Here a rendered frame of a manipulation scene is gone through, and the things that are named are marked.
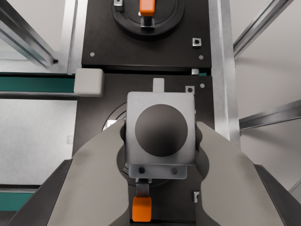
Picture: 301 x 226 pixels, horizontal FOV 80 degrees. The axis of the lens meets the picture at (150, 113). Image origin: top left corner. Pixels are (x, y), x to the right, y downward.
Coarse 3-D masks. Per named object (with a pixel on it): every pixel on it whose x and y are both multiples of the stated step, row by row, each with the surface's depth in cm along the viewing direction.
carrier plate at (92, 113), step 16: (112, 80) 32; (128, 80) 32; (144, 80) 32; (176, 80) 33; (192, 80) 33; (208, 80) 33; (112, 96) 32; (208, 96) 32; (80, 112) 31; (96, 112) 31; (208, 112) 31; (80, 128) 31; (96, 128) 31; (80, 144) 30; (192, 176) 29; (128, 192) 29; (160, 192) 29; (176, 192) 29; (192, 192) 29; (160, 208) 28; (176, 208) 28; (192, 208) 28
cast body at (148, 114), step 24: (144, 96) 12; (168, 96) 12; (192, 96) 12; (144, 120) 10; (168, 120) 10; (192, 120) 11; (144, 144) 10; (168, 144) 10; (192, 144) 11; (144, 168) 14; (168, 168) 13
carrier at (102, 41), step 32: (96, 0) 36; (128, 0) 33; (160, 0) 33; (192, 0) 36; (96, 32) 34; (128, 32) 33; (160, 32) 32; (192, 32) 34; (96, 64) 33; (128, 64) 33; (160, 64) 33; (192, 64) 33
